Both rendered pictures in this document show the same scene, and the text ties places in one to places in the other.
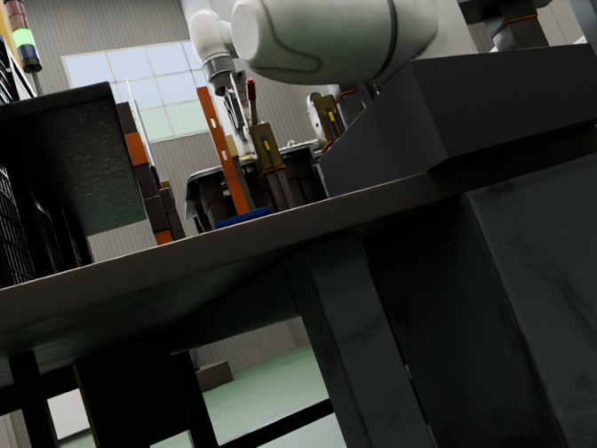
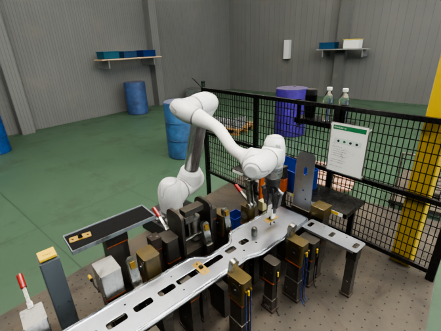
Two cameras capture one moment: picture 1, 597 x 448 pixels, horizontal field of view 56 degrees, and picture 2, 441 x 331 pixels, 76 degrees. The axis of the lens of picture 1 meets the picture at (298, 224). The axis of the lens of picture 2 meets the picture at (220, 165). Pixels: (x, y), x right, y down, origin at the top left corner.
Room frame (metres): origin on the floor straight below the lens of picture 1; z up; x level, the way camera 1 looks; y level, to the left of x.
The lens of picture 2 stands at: (2.59, -0.72, 1.88)
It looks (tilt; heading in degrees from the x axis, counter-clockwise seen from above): 23 degrees down; 154
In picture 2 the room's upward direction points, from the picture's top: 2 degrees counter-clockwise
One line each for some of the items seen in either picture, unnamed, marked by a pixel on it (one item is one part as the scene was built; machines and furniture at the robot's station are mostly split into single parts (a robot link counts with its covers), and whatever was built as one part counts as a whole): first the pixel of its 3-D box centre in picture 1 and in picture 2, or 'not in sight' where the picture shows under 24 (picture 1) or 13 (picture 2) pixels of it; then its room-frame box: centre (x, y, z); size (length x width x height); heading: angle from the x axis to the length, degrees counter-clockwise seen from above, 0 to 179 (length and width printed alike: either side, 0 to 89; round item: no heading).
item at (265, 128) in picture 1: (281, 192); (245, 230); (1.39, 0.02, 0.87); 0.10 x 0.07 x 0.35; 15
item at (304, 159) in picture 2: (145, 137); (303, 180); (1.50, 0.32, 1.17); 0.12 x 0.01 x 0.34; 15
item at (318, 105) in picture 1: (346, 166); (220, 239); (1.41, -0.16, 0.88); 0.11 x 0.07 x 0.37; 15
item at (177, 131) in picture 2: not in sight; (183, 127); (-2.29, 0.90, 0.51); 0.65 x 0.65 x 1.02
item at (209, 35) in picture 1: (212, 36); (273, 151); (1.56, 0.05, 1.41); 0.13 x 0.11 x 0.16; 120
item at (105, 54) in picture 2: not in sight; (107, 55); (-6.48, 0.28, 1.73); 0.51 x 0.38 x 0.20; 114
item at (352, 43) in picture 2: not in sight; (352, 43); (-4.34, 7.46, 1.79); 0.50 x 0.42 x 0.28; 24
